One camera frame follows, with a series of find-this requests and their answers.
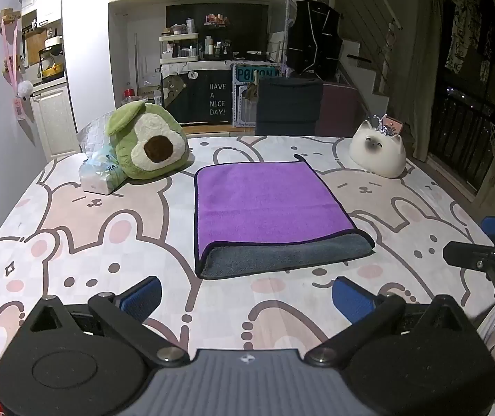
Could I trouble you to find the bunny print bed sheet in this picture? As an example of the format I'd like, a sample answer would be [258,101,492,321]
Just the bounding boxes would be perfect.
[0,134,495,397]

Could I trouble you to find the green avocado plush toy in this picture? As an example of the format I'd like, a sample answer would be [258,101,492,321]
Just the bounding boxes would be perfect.
[104,101,190,180]

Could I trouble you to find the white desktop shelf organizer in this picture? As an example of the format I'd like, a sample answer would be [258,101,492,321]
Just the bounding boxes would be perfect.
[159,32,200,62]

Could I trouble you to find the plastic tissue pack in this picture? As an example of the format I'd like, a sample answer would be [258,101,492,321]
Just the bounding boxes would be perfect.
[78,146,128,195]

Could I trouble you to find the blue framed printed sign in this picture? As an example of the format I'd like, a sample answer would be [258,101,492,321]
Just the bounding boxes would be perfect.
[230,61,281,128]

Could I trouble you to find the purple and grey towel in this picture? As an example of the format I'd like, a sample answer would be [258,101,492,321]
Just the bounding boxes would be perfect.
[193,161,376,280]

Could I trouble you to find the staircase with railing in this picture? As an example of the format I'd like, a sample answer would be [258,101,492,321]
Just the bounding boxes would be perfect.
[336,9,404,115]

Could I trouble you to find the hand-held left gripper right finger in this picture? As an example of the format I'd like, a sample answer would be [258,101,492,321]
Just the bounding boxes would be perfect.
[305,276,477,367]

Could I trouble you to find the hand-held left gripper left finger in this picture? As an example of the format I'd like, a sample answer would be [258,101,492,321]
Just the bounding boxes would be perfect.
[22,276,190,367]

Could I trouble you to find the patterned hanging clothes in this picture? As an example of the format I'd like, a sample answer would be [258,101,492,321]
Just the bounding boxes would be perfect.
[443,0,495,83]

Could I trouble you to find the black hanging jacket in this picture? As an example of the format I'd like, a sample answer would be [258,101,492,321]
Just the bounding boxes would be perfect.
[288,0,344,77]

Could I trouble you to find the white kitchen cabinet door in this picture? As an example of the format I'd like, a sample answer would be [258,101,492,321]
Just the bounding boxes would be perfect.
[30,84,77,161]

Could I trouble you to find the pink lanyard with card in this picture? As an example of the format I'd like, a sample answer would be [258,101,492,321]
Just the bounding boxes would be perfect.
[0,19,27,120]

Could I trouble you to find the brown purple box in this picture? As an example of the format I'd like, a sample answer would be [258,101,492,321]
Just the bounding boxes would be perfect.
[315,82,362,138]

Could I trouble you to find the black printed cabinet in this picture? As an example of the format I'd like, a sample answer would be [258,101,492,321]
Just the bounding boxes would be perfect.
[161,67,233,124]

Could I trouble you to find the dark blue chair back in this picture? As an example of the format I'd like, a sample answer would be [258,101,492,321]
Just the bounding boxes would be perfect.
[255,77,324,137]

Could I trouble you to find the pink phone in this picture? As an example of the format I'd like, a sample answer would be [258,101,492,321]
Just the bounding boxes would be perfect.
[381,114,404,136]

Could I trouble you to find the white cat-shaped container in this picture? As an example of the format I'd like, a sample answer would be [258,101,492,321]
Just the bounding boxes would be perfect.
[349,120,407,179]

